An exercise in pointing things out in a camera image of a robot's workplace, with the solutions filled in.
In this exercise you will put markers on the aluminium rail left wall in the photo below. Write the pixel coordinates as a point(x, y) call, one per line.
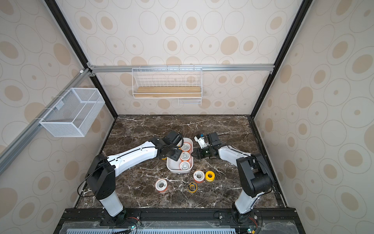
point(23, 139)

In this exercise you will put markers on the black corner frame post left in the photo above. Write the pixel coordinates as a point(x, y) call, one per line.
point(73, 42)

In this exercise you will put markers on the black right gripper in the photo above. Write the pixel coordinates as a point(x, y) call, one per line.
point(200, 152)

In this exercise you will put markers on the white wire shelf wooden board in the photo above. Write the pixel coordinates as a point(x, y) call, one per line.
point(186, 87)

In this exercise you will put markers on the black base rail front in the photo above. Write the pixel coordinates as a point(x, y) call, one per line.
point(180, 221)

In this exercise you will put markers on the orange white tape roll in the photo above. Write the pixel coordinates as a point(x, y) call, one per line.
point(186, 147)
point(185, 156)
point(184, 165)
point(199, 176)
point(161, 185)

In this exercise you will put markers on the black corner frame post right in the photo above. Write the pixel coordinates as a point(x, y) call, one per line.
point(295, 26)

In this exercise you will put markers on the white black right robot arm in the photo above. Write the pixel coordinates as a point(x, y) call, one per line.
point(254, 173)

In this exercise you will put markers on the aluminium rail back wall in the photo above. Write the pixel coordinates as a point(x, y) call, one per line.
point(178, 68)

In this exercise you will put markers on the white wire mesh basket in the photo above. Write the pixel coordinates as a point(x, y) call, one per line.
point(74, 113)

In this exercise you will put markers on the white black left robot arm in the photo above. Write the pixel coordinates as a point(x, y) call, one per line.
point(101, 175)

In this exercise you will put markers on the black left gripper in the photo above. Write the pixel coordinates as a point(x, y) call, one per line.
point(176, 155)

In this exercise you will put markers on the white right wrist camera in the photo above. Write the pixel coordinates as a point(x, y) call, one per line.
point(200, 139)

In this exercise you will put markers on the black corner frame post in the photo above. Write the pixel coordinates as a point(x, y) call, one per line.
point(295, 26)
point(73, 42)

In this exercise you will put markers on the white plastic storage box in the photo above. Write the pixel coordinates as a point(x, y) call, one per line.
point(173, 166)

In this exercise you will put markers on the aluminium rail wall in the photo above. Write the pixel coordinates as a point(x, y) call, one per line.
point(178, 68)
point(23, 139)

